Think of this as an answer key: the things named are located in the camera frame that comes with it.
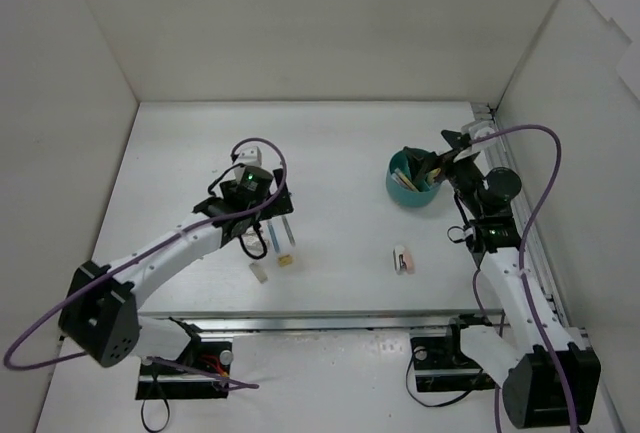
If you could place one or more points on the green slim highlighter pen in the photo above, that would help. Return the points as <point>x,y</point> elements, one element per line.
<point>288,231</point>

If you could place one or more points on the aluminium right rail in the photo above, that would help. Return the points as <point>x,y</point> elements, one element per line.
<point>498,155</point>

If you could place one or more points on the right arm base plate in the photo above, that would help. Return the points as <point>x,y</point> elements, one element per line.
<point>436,369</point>

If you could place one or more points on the aluminium rail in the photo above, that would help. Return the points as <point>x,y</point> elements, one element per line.
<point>288,322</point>
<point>498,155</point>

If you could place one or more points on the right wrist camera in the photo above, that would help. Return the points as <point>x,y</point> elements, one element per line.
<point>466,142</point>

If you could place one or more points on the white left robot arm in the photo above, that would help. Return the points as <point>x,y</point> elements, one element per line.
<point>101,310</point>

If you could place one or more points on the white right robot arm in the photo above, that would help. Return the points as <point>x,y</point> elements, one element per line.
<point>545,377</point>

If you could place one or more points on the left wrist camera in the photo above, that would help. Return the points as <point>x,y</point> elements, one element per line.
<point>248,155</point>

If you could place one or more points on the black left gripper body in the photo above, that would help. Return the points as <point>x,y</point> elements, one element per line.
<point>282,201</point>

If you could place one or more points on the yellow eraser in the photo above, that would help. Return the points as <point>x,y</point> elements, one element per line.
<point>285,260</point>

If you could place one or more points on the yellow slim highlighter pen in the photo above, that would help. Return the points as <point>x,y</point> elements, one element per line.
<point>410,184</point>

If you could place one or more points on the aluminium front rail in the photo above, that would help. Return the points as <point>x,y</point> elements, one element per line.
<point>288,322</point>

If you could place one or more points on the small white pink stapler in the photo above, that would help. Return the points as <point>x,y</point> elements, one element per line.
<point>403,261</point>

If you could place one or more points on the teal round desk organizer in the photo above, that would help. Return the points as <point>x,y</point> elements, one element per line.
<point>399,192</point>

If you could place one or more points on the dirty white eraser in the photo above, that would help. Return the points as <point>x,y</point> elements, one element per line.
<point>259,272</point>

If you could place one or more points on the orange slim highlighter pen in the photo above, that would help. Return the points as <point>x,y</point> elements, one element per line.
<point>400,177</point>

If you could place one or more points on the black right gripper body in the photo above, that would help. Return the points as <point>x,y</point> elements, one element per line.
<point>451,162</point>

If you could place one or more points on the blue slim highlighter pen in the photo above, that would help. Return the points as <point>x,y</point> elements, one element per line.
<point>274,238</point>

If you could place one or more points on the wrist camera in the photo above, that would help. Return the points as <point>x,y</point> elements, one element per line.
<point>248,155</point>
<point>466,142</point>

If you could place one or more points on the fat yellow highlighter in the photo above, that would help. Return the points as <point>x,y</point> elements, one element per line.
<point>434,177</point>

